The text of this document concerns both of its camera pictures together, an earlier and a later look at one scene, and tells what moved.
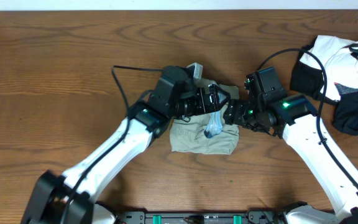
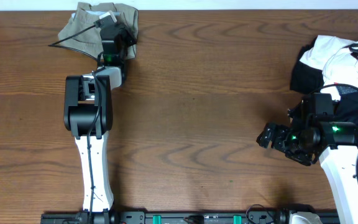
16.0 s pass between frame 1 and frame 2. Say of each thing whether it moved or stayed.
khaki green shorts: moved
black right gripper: moved
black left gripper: moved
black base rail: stayed
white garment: stayed
